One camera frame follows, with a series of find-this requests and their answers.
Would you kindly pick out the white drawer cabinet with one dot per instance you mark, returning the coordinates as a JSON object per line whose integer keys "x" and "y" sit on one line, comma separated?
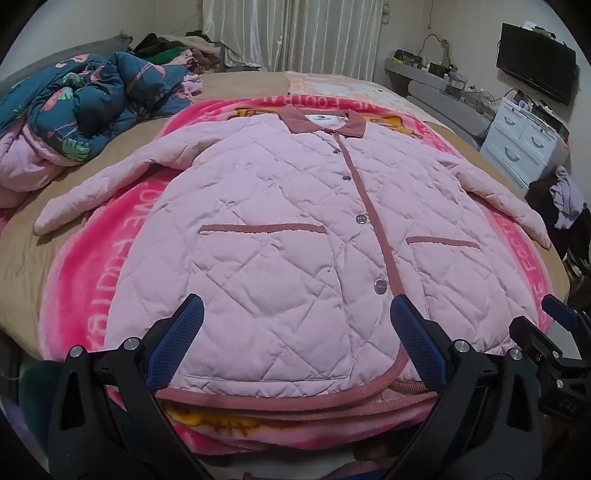
{"x": 517, "y": 138}

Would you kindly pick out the cream pleated curtain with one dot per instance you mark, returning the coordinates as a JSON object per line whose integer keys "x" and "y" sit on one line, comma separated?
{"x": 295, "y": 32}

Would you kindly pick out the dark teal clothing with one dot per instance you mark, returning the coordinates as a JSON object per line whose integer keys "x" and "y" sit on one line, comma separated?
{"x": 37, "y": 397}

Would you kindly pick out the clutter of small electronics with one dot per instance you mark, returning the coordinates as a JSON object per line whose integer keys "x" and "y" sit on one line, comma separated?
{"x": 448, "y": 76}

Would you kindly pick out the black flat television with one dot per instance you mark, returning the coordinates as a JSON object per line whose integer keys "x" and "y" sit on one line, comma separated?
{"x": 535, "y": 62}

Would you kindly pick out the dark chair with clothes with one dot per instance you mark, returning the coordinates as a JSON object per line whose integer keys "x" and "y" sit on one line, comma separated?
{"x": 540, "y": 198}

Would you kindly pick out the grey pillow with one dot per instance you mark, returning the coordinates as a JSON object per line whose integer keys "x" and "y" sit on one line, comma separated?
{"x": 69, "y": 53}

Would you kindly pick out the pink quilted jacket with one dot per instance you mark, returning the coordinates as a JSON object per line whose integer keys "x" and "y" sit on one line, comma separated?
{"x": 286, "y": 221}

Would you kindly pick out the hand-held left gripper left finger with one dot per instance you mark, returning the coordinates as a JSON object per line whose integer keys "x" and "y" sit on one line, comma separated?
{"x": 178, "y": 341}

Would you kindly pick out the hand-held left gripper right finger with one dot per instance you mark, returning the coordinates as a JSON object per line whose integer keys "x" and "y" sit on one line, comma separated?
{"x": 415, "y": 342}

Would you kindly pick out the blue flamingo print duvet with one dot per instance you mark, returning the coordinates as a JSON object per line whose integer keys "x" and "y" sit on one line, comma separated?
{"x": 78, "y": 106}

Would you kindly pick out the peach patterned towel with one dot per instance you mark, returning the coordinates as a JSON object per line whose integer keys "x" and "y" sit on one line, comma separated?
{"x": 332, "y": 83}

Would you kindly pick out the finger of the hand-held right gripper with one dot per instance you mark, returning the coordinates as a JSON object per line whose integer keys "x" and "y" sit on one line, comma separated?
{"x": 535, "y": 334}
{"x": 558, "y": 307}

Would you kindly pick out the lilac cloth garment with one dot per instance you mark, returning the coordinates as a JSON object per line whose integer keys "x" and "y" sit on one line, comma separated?
{"x": 568, "y": 198}

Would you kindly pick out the pile of folded clothes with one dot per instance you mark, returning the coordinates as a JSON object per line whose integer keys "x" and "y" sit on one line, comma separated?
{"x": 171, "y": 50}

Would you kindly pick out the grey curved shelf desk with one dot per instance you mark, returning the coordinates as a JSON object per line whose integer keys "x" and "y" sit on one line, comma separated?
{"x": 438, "y": 92}

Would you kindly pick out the pink cartoon printed blanket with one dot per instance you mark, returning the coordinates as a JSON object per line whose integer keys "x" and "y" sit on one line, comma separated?
{"x": 92, "y": 286}

